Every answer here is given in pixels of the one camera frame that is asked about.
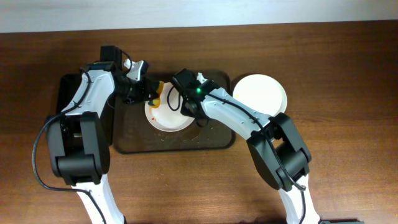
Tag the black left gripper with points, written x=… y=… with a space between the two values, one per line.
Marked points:
x=144 y=90

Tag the green and yellow sponge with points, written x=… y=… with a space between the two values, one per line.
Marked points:
x=156 y=89

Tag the white plate top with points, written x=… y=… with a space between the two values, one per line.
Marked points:
x=163 y=118

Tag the white plate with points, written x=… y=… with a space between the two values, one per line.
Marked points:
x=261 y=93
x=163 y=118

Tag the white plate bottom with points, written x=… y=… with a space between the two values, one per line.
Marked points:
x=261 y=93

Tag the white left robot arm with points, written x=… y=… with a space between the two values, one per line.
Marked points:
x=77 y=141

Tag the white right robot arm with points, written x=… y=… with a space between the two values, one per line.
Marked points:
x=278 y=151

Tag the brown large tray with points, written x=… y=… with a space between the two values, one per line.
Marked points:
x=133 y=133

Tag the black small tray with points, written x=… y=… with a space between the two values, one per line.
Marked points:
x=91 y=92

